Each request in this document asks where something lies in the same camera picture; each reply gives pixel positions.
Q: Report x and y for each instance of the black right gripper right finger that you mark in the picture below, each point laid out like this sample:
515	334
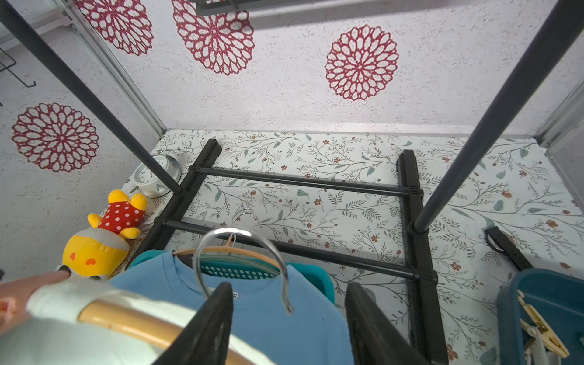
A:
374	340

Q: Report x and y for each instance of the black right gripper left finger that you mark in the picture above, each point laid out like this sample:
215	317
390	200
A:
205	339

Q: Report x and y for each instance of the wooden hanger with metal hook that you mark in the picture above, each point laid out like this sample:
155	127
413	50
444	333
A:
163	329

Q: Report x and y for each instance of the beige clothespin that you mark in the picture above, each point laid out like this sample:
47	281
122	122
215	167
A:
546	344

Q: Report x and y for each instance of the light blue t-shirt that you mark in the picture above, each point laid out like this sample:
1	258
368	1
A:
315	333

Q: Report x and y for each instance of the teal perforated tray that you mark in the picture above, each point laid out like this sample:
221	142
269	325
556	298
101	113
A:
252	269

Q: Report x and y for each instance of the yellow plush toy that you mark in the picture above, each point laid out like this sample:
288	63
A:
97	251

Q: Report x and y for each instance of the teal plastic clothespin bin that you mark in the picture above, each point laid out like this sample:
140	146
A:
538	297

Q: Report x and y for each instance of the black wire wall rack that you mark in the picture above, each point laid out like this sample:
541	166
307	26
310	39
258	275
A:
9	76

